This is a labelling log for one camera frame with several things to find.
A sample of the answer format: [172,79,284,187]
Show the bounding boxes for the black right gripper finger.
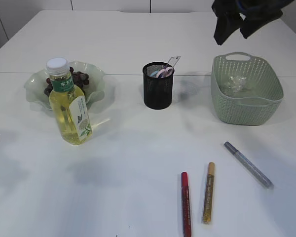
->
[214,12,243,45]
[240,16,271,39]

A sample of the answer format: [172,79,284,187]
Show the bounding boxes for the clear plastic sheet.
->
[219,75,253,97]

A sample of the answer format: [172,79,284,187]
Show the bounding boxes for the transparent plastic ruler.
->
[165,56,181,68]

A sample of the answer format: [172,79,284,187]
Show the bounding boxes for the pink scissors with cover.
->
[156,67,174,78]

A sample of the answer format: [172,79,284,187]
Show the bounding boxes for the blue scissors with cover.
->
[150,71,159,77]

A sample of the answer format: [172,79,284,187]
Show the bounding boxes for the silver glitter pen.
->
[224,141,274,189]

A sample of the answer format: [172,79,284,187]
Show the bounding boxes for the purple artificial grape bunch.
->
[43,67,90,97]

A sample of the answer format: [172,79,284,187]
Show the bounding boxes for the yellow tea plastic bottle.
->
[46,57,92,145]

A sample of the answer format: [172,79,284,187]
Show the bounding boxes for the gold glitter pen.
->
[202,162,215,224]

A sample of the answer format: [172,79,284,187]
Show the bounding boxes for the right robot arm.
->
[212,0,293,45]

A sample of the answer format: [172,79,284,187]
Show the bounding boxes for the green plastic woven basket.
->
[211,52,284,126]

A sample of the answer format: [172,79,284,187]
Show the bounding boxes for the black mesh pen holder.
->
[143,62,174,110]

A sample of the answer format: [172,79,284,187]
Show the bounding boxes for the red glitter pen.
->
[181,172,192,237]

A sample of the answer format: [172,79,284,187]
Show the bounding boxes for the green wavy glass plate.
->
[24,61,105,110]

